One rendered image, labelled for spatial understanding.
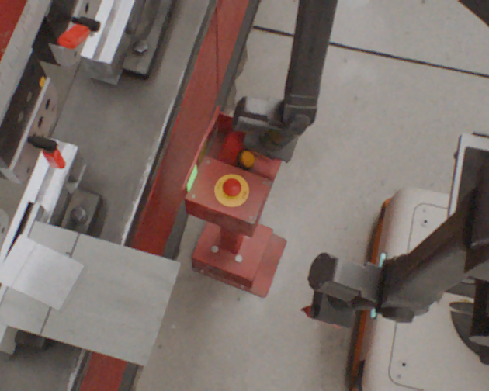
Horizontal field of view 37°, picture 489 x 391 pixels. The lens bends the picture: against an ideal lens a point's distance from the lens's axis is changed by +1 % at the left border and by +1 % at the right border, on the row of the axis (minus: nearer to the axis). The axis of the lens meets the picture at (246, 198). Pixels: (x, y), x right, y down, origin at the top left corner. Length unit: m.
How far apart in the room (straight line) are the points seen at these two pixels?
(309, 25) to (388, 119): 1.39
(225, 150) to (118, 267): 0.44
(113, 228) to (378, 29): 1.49
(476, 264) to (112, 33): 0.96
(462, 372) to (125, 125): 1.11
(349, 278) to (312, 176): 1.35
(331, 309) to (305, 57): 0.40
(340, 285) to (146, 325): 0.36
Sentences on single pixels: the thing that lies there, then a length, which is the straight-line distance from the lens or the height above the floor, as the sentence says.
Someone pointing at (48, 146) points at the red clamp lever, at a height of 1.25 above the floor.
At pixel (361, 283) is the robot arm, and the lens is 1.04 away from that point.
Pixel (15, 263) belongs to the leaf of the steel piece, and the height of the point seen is 1.00.
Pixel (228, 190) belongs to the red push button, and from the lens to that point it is 1.48.
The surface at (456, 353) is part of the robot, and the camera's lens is 2.04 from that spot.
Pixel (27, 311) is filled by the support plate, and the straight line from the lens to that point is 1.27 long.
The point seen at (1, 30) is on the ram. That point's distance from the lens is 0.94.
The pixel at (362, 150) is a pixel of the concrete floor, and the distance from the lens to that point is 2.42.
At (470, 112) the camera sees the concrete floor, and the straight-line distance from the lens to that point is 2.57.
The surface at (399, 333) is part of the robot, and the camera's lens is 2.01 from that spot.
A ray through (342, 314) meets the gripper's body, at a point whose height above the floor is 1.07.
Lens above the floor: 2.22
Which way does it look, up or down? 73 degrees down
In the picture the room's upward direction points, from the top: 6 degrees clockwise
